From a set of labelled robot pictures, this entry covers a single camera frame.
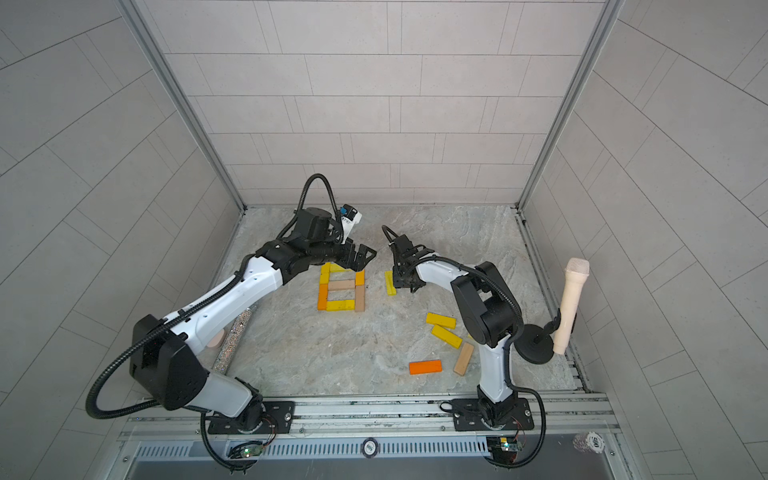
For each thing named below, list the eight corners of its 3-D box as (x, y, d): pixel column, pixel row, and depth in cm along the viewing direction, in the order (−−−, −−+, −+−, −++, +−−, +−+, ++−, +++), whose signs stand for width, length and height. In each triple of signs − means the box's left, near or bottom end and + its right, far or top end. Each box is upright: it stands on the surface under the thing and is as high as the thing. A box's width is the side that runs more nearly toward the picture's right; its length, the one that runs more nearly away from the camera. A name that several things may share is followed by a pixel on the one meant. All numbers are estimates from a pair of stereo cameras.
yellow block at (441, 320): (425, 322, 89) (425, 319, 87) (426, 314, 91) (427, 311, 89) (455, 329, 88) (456, 327, 86) (456, 321, 89) (457, 318, 88)
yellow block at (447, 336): (430, 333, 87) (431, 330, 85) (434, 325, 89) (435, 322, 87) (458, 350, 84) (460, 347, 82) (462, 342, 86) (464, 339, 84)
